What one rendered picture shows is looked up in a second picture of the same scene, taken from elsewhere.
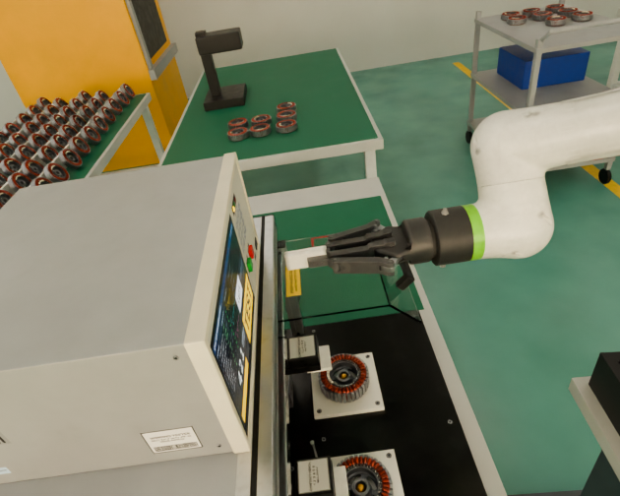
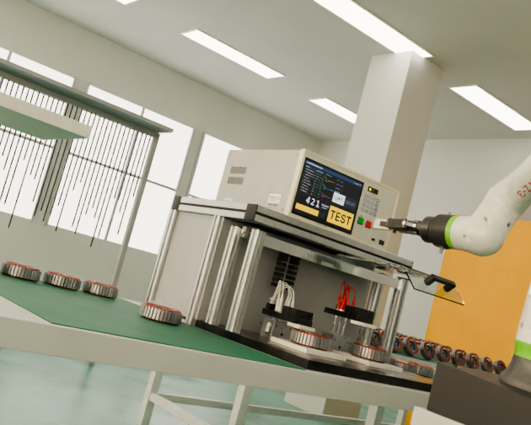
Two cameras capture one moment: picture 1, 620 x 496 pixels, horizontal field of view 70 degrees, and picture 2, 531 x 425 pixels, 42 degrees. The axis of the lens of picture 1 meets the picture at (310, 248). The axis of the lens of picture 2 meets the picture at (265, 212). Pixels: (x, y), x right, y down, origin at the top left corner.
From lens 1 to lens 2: 1.82 m
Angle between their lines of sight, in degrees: 64
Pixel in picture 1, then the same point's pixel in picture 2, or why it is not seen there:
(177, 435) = (276, 197)
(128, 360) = (286, 153)
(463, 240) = (442, 221)
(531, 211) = (480, 214)
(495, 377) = not seen: outside the picture
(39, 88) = not seen: hidden behind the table
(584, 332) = not seen: outside the picture
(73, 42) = (493, 326)
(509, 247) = (461, 230)
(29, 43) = (458, 313)
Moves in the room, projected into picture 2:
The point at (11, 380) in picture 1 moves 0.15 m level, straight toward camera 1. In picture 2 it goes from (261, 154) to (259, 143)
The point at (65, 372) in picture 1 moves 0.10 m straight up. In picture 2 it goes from (273, 154) to (281, 123)
